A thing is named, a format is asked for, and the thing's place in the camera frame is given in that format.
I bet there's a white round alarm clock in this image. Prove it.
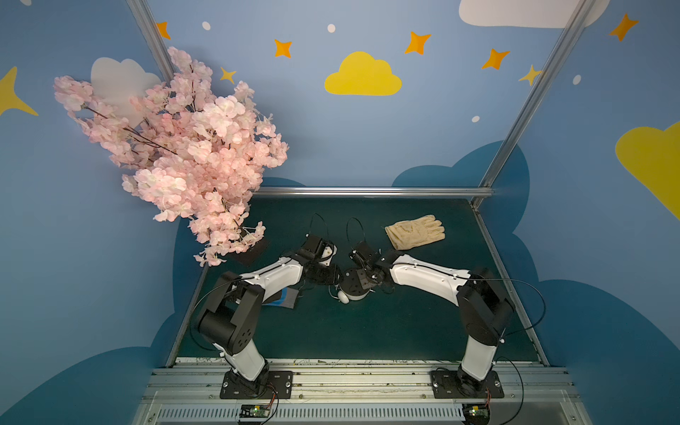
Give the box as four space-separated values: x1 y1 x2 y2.
336 268 375 305

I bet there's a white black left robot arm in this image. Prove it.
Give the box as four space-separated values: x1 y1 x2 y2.
196 247 338 398

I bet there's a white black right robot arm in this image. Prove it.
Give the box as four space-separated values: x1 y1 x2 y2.
338 243 515 390

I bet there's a grey blue sock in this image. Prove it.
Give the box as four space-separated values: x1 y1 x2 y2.
263 288 299 309

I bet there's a cream work glove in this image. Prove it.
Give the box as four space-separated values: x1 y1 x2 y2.
384 214 446 251

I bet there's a left controller circuit board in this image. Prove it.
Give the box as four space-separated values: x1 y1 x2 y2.
237 405 271 423

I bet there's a controller circuit board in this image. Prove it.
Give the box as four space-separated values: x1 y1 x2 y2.
462 405 491 425
237 405 271 423

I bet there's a pink cherry blossom tree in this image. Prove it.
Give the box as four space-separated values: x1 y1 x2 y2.
54 47 289 266

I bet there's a right controller circuit board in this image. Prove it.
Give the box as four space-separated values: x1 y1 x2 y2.
462 405 491 425

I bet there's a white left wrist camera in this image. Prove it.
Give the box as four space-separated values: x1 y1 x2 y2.
318 243 338 267

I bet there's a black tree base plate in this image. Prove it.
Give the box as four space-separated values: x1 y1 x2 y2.
229 237 269 267

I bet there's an aluminium back rail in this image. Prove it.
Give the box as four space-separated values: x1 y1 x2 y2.
255 187 493 198

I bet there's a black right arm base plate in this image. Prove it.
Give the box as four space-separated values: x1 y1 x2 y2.
430 368 505 400

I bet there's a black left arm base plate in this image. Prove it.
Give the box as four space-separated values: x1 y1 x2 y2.
219 371 293 400

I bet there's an aluminium front mounting rail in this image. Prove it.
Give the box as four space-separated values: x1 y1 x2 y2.
134 358 591 424

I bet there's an aluminium corner post left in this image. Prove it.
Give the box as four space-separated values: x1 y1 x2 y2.
126 0 175 83

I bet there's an aluminium corner post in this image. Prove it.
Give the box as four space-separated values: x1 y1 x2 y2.
471 0 596 211
126 0 175 83

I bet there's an aluminium corner post right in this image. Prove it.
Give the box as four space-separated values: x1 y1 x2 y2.
471 0 596 211

